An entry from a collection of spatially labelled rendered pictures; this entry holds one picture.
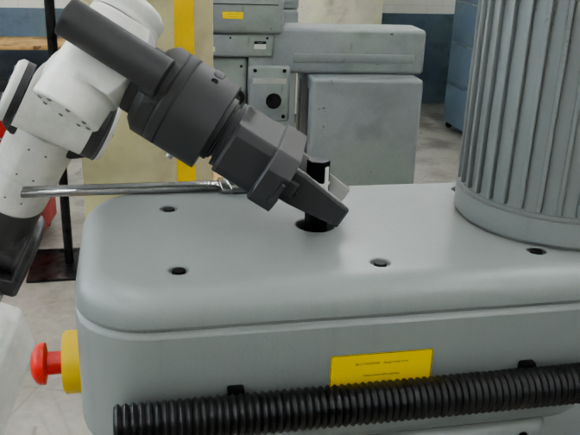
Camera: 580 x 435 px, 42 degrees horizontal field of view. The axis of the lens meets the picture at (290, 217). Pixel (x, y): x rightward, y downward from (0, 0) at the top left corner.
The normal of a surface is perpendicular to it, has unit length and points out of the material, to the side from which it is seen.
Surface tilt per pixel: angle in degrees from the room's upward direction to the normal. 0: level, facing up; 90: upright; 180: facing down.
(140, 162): 90
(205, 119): 75
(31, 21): 90
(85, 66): 64
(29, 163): 112
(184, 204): 0
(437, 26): 90
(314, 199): 90
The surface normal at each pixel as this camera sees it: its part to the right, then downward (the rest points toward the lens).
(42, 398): 0.04, -0.93
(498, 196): -0.80, 0.19
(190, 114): 0.05, 0.15
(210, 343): 0.20, 0.36
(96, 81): 0.19, -0.08
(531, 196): -0.59, 0.27
